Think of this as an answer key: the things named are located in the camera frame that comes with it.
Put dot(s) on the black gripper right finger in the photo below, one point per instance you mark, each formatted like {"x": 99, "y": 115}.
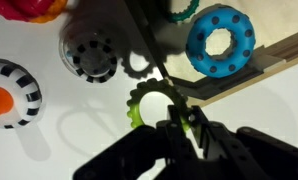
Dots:
{"x": 249, "y": 156}

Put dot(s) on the wooden slatted tray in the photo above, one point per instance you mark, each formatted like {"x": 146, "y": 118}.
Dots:
{"x": 289, "y": 20}

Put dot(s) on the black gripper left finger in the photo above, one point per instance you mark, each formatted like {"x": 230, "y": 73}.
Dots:
{"x": 132, "y": 156}

